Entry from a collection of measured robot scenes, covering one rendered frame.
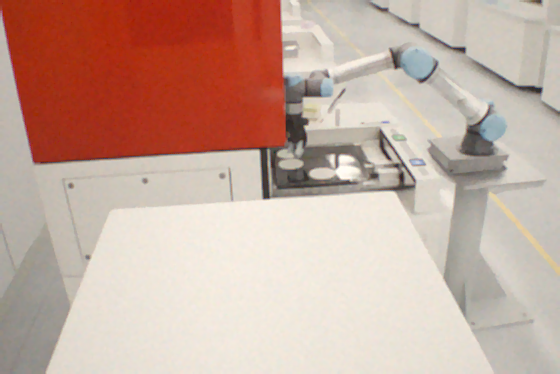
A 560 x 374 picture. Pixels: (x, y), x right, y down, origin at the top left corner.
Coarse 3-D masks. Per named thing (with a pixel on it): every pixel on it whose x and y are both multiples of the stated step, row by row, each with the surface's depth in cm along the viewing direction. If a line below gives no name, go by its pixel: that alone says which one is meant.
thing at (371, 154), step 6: (366, 150) 236; (372, 150) 235; (378, 150) 235; (366, 156) 230; (372, 156) 229; (378, 156) 229; (384, 156) 229; (372, 162) 224; (372, 168) 219; (378, 180) 210; (384, 180) 209; (390, 180) 209; (396, 180) 209
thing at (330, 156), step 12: (348, 144) 237; (276, 156) 227; (300, 156) 227; (312, 156) 226; (324, 156) 226; (336, 156) 226; (348, 156) 225; (276, 168) 217; (300, 168) 216; (312, 168) 215; (336, 168) 215; (348, 168) 215; (360, 168) 214; (288, 180) 206; (300, 180) 206; (312, 180) 206
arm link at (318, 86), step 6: (312, 78) 214; (318, 78) 209; (324, 78) 208; (306, 84) 206; (312, 84) 206; (318, 84) 206; (324, 84) 206; (330, 84) 206; (306, 90) 207; (312, 90) 206; (318, 90) 206; (324, 90) 206; (330, 90) 206; (306, 96) 209; (312, 96) 209; (318, 96) 209; (324, 96) 209; (330, 96) 210
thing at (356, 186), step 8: (328, 184) 213; (336, 184) 213; (344, 184) 213; (352, 184) 213; (360, 184) 213; (368, 184) 213; (376, 184) 213; (280, 192) 211; (288, 192) 211; (296, 192) 212; (304, 192) 212; (312, 192) 212; (320, 192) 212; (328, 192) 213; (336, 192) 213
